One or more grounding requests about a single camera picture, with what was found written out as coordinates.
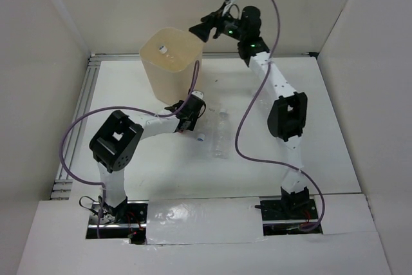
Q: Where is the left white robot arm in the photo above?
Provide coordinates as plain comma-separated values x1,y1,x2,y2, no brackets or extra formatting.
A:
89,91,206,223

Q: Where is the aluminium frame rail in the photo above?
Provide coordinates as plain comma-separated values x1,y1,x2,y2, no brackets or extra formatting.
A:
50,57,102,200
89,52,319,62

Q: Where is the beige plastic bin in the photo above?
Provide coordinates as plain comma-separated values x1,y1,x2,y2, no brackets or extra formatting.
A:
140,27,203,105

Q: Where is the aluminium frame rail left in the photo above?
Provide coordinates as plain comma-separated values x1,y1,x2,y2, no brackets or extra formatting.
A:
50,57,102,200

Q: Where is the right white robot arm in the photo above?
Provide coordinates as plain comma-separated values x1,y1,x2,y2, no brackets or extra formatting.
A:
189,6,310,219

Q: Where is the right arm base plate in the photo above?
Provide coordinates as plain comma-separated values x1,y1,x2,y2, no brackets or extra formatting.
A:
254,198,323,236

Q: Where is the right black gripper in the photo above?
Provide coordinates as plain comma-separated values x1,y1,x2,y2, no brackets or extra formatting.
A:
189,3,247,43

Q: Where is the aluminium frame rail back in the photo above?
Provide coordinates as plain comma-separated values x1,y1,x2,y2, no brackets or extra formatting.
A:
89,52,319,62

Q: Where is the clear bottle blue cap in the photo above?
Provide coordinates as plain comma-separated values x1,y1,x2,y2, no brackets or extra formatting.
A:
196,107,219,142

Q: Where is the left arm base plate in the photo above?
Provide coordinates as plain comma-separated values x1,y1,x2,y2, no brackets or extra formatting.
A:
99,202,148,245

